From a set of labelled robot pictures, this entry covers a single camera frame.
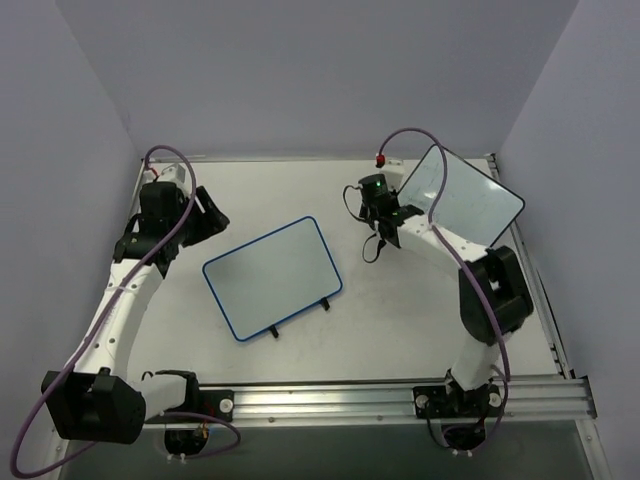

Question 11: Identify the blue framed whiteboard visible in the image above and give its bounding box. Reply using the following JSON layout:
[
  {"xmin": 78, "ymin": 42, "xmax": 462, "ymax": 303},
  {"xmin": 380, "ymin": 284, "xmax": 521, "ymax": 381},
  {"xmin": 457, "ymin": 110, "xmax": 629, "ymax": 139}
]
[{"xmin": 202, "ymin": 216, "xmax": 344, "ymax": 342}]

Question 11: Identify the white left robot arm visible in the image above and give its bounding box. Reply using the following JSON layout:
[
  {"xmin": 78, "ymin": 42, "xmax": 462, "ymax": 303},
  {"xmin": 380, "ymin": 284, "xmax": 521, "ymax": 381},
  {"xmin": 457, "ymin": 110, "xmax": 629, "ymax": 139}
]
[{"xmin": 41, "ymin": 181, "xmax": 229, "ymax": 444}]

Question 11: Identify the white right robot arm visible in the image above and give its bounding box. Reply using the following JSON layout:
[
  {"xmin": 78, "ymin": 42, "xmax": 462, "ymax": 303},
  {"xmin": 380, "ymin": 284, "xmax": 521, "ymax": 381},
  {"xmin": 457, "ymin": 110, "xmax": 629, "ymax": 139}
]
[{"xmin": 356, "ymin": 174, "xmax": 533, "ymax": 418}]

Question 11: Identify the black framed whiteboard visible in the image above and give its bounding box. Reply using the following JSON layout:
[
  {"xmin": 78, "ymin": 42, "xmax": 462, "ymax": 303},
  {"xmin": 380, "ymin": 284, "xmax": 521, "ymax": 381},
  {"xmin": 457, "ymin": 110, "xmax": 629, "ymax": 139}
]
[{"xmin": 398, "ymin": 146, "xmax": 525, "ymax": 247}]

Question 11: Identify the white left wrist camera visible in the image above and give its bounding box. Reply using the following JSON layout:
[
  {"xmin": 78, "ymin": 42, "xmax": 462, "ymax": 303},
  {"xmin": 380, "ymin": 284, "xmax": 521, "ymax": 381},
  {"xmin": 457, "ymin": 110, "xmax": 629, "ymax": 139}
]
[{"xmin": 156, "ymin": 163, "xmax": 187, "ymax": 189}]

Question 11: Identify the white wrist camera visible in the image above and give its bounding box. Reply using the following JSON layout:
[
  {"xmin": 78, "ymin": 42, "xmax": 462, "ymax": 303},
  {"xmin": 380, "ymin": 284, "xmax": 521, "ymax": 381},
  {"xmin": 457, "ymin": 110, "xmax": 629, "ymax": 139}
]
[
  {"xmin": 376, "ymin": 154, "xmax": 406, "ymax": 191},
  {"xmin": 156, "ymin": 163, "xmax": 187, "ymax": 189}
]

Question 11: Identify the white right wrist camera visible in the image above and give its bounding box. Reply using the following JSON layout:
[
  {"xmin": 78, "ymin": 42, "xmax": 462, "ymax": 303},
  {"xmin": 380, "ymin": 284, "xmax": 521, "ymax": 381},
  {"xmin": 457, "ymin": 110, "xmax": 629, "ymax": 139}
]
[{"xmin": 376, "ymin": 154, "xmax": 406, "ymax": 191}]

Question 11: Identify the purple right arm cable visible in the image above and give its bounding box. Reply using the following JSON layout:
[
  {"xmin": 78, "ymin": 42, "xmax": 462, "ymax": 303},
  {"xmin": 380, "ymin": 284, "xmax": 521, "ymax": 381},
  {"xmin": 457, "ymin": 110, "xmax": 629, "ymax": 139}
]
[{"xmin": 375, "ymin": 126, "xmax": 511, "ymax": 451}]

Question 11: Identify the aluminium mounting rail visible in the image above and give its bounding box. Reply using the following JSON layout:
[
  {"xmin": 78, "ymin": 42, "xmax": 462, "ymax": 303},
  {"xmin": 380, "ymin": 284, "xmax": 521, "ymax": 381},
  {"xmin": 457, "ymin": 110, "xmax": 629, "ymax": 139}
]
[{"xmin": 49, "ymin": 372, "xmax": 598, "ymax": 431}]

